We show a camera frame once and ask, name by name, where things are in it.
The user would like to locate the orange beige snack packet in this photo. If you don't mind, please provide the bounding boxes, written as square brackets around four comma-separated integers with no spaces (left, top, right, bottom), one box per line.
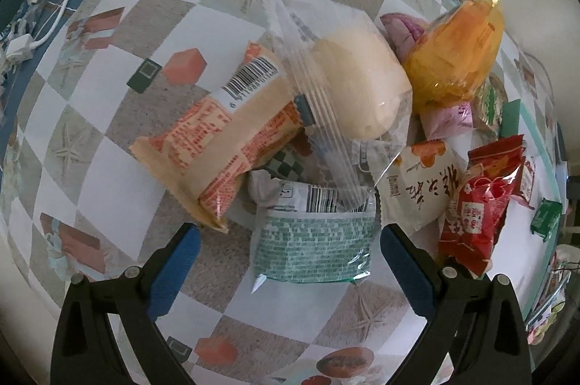
[129,42,318,234]

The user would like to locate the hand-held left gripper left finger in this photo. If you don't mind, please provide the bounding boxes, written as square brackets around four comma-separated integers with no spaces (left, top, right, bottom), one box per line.
[51,223,201,385]

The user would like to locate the cream bun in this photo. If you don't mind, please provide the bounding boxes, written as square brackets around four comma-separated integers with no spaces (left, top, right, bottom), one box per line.
[258,0,414,214]

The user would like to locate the teal plastic tray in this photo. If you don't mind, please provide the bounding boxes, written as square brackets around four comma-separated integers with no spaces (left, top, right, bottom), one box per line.
[498,99,567,322]

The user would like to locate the purple snack packet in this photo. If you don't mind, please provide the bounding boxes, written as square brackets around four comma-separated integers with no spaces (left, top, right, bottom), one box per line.
[380,12,431,60]

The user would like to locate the round green snack packet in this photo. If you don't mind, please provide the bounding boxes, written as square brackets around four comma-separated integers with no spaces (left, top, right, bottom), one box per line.
[475,74,509,137]

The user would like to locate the printed checkered tablecloth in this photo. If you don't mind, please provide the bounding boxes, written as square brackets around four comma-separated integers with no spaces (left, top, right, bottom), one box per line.
[0,0,563,385]

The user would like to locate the beige packet with black print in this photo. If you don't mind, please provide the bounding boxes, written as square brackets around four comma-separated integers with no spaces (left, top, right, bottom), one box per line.
[376,139,465,232]

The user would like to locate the yellow snack packet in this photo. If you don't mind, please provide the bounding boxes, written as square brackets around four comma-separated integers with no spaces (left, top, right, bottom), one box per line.
[402,0,505,114]

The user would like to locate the green white snack packet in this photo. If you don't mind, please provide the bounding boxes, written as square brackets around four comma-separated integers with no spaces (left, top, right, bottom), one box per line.
[247,170,379,293]

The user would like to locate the small green snack packet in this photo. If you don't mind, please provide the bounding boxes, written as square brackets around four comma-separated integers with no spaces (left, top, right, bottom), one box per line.
[530,199,563,241]

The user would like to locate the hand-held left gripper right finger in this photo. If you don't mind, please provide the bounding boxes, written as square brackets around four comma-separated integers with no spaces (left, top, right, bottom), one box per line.
[380,223,532,385]

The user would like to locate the orange red snack packet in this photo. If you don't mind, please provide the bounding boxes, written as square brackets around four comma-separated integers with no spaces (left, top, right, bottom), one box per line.
[468,135,526,189]

